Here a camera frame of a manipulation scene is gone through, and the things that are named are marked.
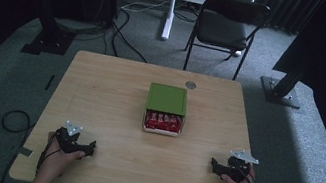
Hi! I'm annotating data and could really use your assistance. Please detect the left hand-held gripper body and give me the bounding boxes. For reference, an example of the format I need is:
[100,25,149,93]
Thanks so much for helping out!
[51,118,92,158]

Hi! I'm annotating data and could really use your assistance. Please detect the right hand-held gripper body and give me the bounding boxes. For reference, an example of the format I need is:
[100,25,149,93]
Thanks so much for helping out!
[219,145,262,183]

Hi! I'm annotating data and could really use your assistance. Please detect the row of red packets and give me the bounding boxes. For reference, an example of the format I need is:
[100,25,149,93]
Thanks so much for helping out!
[144,109,185,134]

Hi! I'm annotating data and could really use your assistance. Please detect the green drawer box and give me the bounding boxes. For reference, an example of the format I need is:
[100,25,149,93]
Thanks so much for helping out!
[145,81,192,118]

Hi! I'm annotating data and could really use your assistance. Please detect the person's left hand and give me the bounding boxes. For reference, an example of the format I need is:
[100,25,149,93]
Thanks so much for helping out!
[34,129,90,183]

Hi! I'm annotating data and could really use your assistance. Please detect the grey tape piece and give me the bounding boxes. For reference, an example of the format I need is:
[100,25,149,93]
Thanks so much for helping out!
[17,145,35,159]

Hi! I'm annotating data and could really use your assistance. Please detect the black tape strip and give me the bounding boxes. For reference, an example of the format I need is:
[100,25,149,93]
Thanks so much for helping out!
[44,73,56,92]

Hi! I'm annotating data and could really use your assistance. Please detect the grey round table grommet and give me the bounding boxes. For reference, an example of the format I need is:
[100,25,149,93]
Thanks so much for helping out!
[184,79,198,91]

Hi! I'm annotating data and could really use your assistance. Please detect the black metal stand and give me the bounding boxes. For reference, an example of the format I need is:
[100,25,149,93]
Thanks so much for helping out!
[256,55,310,111]
[5,0,84,62]

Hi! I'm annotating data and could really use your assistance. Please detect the black folding chair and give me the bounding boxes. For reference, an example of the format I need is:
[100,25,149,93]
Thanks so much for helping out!
[180,0,274,86]

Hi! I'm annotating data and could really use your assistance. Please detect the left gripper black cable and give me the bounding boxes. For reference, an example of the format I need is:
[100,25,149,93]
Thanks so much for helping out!
[34,130,66,179]

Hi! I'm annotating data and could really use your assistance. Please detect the looped black floor cable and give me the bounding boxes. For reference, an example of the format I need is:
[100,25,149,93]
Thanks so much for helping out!
[0,106,35,137]

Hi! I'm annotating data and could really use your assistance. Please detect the long black floor cable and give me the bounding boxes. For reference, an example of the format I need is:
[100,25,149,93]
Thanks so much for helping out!
[106,7,157,64]

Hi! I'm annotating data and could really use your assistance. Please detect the bundle of black cables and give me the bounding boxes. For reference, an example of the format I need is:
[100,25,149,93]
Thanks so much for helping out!
[51,13,112,46]

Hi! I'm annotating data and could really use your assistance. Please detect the white floor cable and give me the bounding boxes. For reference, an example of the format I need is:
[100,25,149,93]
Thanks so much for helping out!
[120,0,172,19]

